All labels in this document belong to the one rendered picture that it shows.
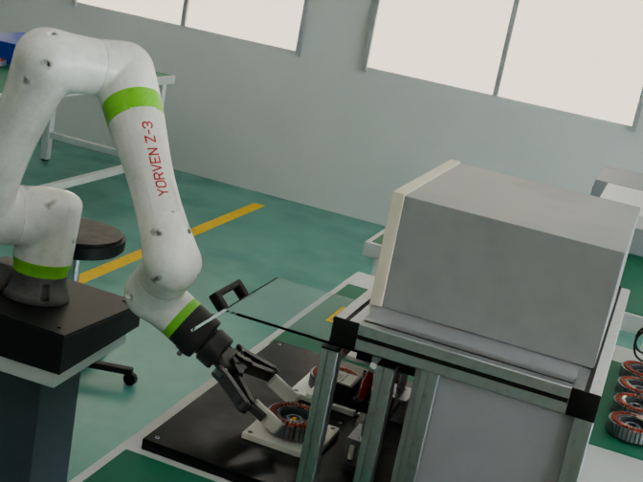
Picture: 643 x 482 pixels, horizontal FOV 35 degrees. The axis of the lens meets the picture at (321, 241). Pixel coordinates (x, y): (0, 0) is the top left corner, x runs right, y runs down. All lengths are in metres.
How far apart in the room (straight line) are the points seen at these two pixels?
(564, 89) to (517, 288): 4.85
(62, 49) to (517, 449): 1.09
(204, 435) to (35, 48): 0.79
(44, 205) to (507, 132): 4.66
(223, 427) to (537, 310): 0.67
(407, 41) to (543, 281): 5.08
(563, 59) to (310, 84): 1.65
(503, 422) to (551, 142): 4.96
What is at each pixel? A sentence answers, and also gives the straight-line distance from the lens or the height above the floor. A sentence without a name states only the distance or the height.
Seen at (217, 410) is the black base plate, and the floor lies 0.77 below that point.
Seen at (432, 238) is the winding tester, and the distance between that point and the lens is 1.75.
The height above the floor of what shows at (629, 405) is 0.79.
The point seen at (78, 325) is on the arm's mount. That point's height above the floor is 0.83.
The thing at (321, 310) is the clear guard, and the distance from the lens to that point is 1.87.
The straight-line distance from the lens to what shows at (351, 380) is 1.98.
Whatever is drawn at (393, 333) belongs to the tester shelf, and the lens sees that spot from 1.69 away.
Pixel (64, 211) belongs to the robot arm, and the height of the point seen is 1.05.
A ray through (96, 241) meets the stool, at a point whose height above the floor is 0.56.
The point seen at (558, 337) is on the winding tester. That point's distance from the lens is 1.75.
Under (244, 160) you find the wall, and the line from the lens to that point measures 7.18.
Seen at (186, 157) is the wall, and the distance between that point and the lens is 7.37.
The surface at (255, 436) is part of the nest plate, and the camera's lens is 2.01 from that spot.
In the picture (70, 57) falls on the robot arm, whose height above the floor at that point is 1.41.
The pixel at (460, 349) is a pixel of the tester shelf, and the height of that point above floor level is 1.11.
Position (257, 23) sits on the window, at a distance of 7.06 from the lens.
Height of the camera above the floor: 1.69
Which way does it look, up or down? 16 degrees down
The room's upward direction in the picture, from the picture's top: 11 degrees clockwise
